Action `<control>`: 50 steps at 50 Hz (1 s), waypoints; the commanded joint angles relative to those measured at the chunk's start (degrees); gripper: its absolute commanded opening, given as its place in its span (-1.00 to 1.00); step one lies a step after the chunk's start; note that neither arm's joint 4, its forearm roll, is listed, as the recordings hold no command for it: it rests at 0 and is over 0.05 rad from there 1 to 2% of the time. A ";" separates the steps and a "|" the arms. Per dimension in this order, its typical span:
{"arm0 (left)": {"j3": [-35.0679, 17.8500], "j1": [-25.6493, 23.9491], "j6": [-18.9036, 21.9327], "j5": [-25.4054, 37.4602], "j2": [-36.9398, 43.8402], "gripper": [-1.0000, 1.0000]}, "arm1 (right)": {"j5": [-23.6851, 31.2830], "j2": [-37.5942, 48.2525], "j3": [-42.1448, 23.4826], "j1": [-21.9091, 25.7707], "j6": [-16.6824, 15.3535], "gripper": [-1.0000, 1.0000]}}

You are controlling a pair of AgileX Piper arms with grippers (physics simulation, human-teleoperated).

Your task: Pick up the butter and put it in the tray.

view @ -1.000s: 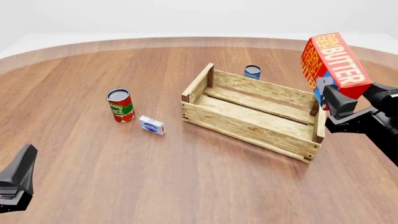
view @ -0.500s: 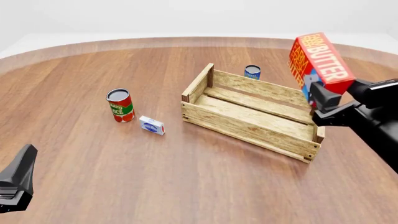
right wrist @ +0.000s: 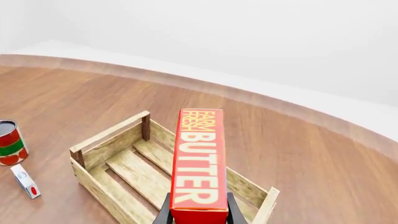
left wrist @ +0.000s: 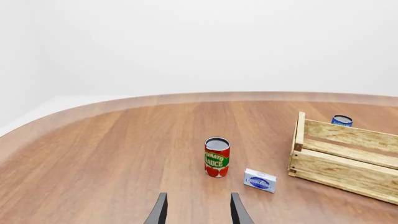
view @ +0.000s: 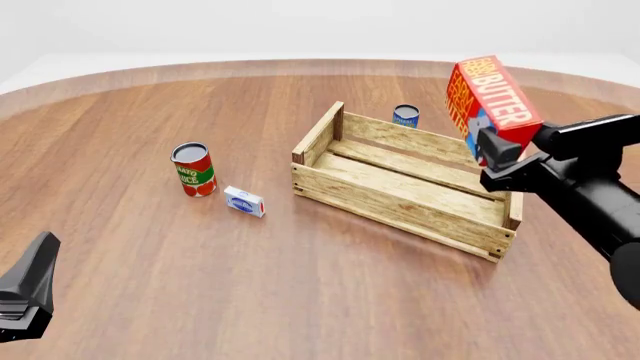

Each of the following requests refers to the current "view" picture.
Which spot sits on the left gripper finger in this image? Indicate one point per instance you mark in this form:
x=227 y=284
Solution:
x=35 y=266

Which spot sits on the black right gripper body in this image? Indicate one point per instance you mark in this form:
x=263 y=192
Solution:
x=520 y=178

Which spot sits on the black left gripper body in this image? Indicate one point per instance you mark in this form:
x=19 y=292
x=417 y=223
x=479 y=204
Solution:
x=22 y=318

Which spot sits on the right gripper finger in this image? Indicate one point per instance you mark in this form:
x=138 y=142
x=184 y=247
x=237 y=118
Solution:
x=590 y=135
x=497 y=150

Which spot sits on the red butter box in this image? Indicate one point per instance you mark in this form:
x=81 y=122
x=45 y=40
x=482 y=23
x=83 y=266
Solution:
x=495 y=93

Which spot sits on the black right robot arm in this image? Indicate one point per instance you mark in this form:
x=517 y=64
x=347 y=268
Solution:
x=605 y=213

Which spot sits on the wooden slat tray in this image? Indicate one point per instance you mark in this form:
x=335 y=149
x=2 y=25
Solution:
x=400 y=187

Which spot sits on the blue printed can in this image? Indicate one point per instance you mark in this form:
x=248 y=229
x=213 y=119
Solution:
x=405 y=118

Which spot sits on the red tomato sauce can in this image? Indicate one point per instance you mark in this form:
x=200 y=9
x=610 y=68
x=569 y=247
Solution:
x=196 y=176

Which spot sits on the small white printed box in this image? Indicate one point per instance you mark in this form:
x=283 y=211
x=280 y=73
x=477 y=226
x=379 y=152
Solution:
x=242 y=202

